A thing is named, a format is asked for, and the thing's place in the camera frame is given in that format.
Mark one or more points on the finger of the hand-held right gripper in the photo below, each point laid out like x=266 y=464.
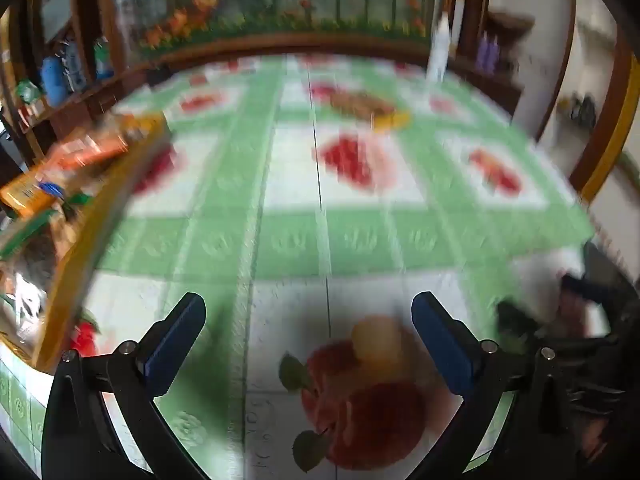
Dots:
x=582 y=287
x=515 y=319

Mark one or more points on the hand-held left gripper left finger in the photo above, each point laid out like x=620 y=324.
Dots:
x=170 y=345

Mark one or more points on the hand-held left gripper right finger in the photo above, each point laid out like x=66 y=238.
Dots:
x=445 y=350

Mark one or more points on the yellow cardboard tray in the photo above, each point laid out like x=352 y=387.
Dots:
x=90 y=240

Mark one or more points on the pile of snack packets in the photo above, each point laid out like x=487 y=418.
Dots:
x=85 y=152

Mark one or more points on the yellow-edged cracker packet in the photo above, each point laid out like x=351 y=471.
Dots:
x=360 y=102

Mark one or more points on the green fruit print tablecloth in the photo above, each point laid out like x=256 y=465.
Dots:
x=300 y=240

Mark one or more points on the purple bottle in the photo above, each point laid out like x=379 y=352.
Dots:
x=482 y=54
x=494 y=57

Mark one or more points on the white spray bottle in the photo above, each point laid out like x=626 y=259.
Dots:
x=439 y=55

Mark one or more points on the blue bottle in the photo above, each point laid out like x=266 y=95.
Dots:
x=54 y=82

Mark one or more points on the green bag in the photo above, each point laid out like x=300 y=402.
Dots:
x=27 y=91

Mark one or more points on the clear water bottle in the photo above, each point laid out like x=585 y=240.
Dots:
x=74 y=67

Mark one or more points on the green and white bottle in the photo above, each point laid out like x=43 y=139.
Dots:
x=102 y=59

